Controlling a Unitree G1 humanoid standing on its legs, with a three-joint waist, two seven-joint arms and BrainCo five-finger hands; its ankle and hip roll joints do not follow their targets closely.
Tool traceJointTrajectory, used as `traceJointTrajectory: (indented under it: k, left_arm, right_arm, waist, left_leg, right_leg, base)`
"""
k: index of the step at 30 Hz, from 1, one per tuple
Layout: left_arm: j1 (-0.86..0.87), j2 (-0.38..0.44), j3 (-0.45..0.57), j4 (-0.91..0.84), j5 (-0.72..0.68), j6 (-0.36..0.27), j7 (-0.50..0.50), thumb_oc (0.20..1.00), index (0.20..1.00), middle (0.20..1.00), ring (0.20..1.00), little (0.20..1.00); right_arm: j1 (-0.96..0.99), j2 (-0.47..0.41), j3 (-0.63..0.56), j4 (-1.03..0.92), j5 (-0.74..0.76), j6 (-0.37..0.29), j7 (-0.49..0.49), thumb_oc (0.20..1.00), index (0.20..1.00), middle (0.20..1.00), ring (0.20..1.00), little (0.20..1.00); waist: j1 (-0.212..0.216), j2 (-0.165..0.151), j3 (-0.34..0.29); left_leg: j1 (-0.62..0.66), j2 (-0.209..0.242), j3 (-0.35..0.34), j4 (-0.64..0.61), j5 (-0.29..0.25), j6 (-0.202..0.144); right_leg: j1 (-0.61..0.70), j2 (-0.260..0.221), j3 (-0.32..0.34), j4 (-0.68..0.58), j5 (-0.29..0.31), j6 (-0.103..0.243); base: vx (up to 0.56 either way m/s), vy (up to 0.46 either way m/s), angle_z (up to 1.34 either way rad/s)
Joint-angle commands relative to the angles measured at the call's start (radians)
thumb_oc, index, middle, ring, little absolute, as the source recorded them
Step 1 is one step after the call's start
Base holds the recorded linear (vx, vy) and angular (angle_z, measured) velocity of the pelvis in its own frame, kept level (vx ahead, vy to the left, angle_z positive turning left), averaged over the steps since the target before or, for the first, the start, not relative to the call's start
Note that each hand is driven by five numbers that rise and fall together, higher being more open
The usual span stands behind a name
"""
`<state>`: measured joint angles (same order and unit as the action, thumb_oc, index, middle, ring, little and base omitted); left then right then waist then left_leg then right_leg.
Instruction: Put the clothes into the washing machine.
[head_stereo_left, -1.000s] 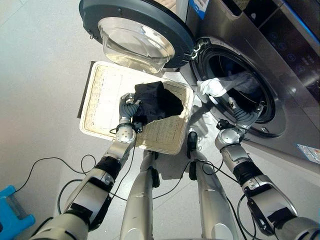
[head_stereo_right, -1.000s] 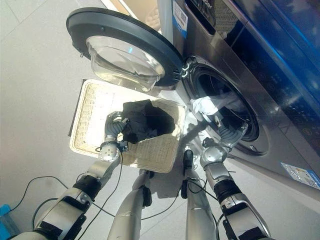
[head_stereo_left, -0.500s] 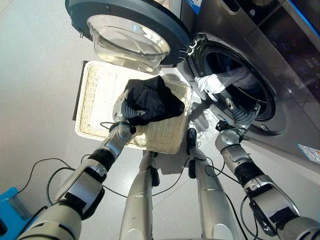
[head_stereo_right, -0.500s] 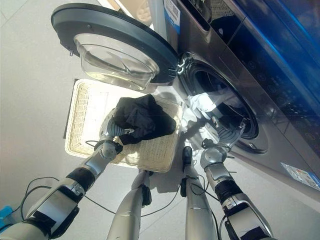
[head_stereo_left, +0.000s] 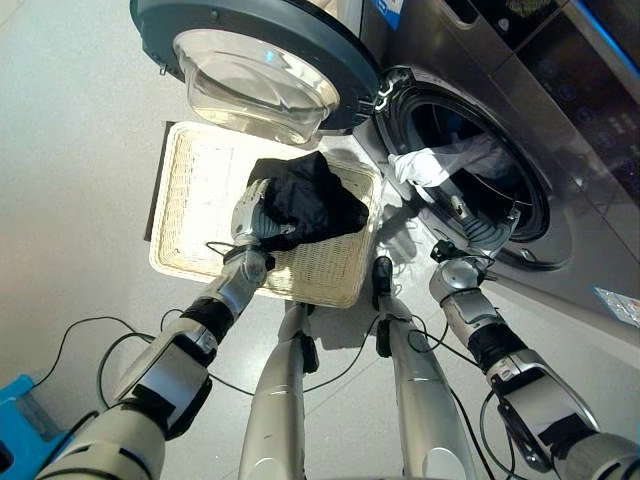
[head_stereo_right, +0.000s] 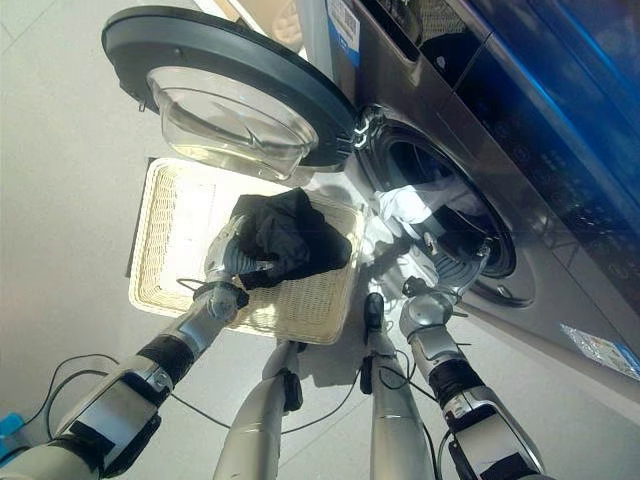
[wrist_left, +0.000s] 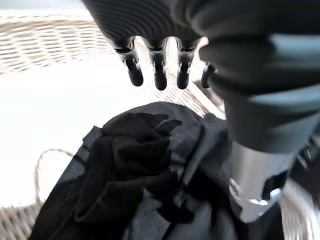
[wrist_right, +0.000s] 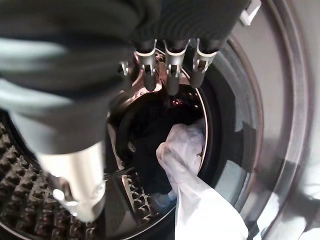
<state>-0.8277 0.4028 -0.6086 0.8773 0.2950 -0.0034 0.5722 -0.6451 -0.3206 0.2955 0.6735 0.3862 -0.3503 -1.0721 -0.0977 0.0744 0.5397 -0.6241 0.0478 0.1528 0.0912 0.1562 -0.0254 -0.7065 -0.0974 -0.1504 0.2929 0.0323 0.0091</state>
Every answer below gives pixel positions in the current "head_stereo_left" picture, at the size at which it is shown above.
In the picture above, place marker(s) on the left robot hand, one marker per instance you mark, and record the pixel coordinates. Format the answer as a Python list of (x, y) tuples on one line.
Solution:
[(250, 220)]

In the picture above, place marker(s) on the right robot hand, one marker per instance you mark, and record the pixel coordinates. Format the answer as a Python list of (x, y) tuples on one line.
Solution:
[(480, 232)]

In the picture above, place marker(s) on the black garment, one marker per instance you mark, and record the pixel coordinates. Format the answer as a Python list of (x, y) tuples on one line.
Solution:
[(315, 200)]

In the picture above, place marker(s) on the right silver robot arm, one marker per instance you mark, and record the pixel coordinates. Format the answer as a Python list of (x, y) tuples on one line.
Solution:
[(520, 380)]

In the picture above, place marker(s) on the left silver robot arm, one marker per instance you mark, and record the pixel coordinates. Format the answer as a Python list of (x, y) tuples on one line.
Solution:
[(165, 370)]

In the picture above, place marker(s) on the silver front-load washing machine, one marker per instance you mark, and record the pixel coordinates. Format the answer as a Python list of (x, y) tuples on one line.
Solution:
[(560, 150)]

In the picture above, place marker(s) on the white wicker laundry basket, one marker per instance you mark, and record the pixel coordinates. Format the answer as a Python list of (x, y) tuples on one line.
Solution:
[(200, 200)]

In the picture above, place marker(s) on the white garment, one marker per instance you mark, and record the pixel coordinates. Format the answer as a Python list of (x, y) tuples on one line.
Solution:
[(425, 167)]

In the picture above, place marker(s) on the right dark robot foot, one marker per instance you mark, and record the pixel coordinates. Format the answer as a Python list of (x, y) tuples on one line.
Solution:
[(383, 280)]

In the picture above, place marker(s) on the glittery sticker on washer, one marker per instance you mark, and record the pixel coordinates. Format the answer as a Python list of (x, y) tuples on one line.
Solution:
[(620, 306)]

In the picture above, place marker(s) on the right silver robot leg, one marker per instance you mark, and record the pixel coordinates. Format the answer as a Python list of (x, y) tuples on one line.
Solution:
[(425, 400)]

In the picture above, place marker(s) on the silver robot leg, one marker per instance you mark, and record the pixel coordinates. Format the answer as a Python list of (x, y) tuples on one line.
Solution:
[(425, 400), (277, 400)]

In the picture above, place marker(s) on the left silver robot leg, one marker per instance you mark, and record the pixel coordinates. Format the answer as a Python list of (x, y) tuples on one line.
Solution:
[(277, 400)]

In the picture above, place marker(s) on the dark round washer door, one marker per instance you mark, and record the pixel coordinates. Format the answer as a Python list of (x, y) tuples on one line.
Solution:
[(320, 45)]

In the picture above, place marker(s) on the blue label on washer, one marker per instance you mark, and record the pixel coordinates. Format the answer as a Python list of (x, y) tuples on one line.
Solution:
[(382, 7)]

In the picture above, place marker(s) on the blue box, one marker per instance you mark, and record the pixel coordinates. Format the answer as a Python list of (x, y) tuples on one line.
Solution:
[(25, 425)]

